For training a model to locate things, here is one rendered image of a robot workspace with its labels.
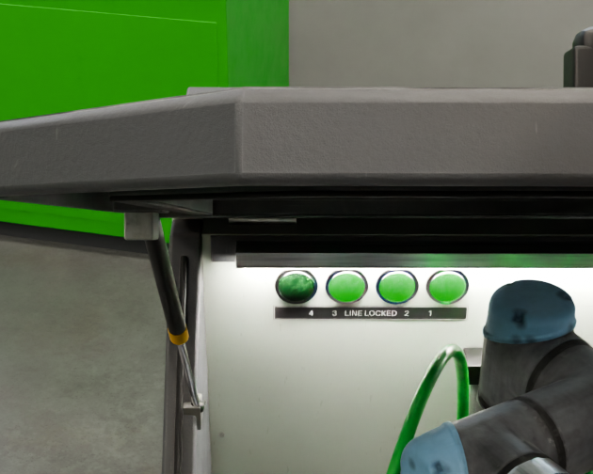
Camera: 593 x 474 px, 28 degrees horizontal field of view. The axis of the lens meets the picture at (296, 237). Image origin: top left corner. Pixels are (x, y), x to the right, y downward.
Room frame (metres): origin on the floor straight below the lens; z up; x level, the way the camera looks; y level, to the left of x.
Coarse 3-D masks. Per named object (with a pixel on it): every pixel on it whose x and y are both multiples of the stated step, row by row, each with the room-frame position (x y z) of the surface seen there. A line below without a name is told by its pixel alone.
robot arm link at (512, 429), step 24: (504, 408) 0.72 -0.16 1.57; (528, 408) 0.72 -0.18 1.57; (432, 432) 0.70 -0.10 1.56; (456, 432) 0.69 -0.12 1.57; (480, 432) 0.69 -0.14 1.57; (504, 432) 0.69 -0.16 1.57; (528, 432) 0.69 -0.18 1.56; (552, 432) 0.70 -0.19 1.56; (408, 456) 0.68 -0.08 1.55; (432, 456) 0.67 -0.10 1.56; (456, 456) 0.67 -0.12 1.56; (480, 456) 0.67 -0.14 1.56; (504, 456) 0.66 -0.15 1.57; (528, 456) 0.66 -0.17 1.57; (552, 456) 0.69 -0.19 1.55
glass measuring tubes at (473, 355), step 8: (464, 352) 1.18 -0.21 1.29; (472, 352) 1.18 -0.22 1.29; (480, 352) 1.18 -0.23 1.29; (472, 360) 1.16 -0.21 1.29; (480, 360) 1.16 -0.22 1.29; (472, 368) 1.15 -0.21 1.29; (472, 376) 1.15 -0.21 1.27; (472, 384) 1.15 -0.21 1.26; (472, 392) 1.16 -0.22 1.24; (472, 400) 1.16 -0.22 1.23; (472, 408) 1.16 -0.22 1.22
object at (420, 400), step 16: (448, 352) 0.99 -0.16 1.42; (432, 368) 0.95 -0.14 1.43; (464, 368) 1.06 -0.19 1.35; (432, 384) 0.93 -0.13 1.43; (464, 384) 1.08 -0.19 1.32; (416, 400) 0.91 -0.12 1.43; (464, 400) 1.09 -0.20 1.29; (416, 416) 0.89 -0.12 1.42; (464, 416) 1.09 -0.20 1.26; (400, 432) 0.88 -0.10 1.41; (400, 448) 0.86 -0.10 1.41
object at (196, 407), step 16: (160, 224) 0.89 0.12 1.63; (144, 240) 0.89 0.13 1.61; (160, 240) 0.89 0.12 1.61; (160, 256) 0.90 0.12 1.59; (160, 272) 0.91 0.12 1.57; (160, 288) 0.92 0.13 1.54; (176, 288) 0.93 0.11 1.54; (176, 304) 0.94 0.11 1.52; (176, 320) 0.95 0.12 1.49; (176, 336) 0.96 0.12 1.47; (192, 384) 1.01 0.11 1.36; (192, 400) 1.03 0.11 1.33
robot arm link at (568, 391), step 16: (560, 352) 0.79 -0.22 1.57; (576, 352) 0.79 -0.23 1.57; (592, 352) 0.79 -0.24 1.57; (544, 368) 0.78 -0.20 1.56; (560, 368) 0.78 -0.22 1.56; (576, 368) 0.77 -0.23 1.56; (592, 368) 0.77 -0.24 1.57; (528, 384) 0.79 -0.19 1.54; (544, 384) 0.77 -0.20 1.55; (560, 384) 0.75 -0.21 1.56; (576, 384) 0.75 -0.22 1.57; (592, 384) 0.75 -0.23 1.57; (544, 400) 0.73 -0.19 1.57; (560, 400) 0.73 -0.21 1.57; (576, 400) 0.73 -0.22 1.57; (592, 400) 0.73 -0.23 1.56; (560, 416) 0.71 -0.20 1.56; (576, 416) 0.72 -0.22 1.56; (592, 416) 0.72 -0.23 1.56; (560, 432) 0.70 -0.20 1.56; (576, 432) 0.71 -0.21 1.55; (592, 432) 0.71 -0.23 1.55; (576, 448) 0.70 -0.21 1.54; (592, 448) 0.70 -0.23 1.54; (576, 464) 0.70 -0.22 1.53; (592, 464) 0.71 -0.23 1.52
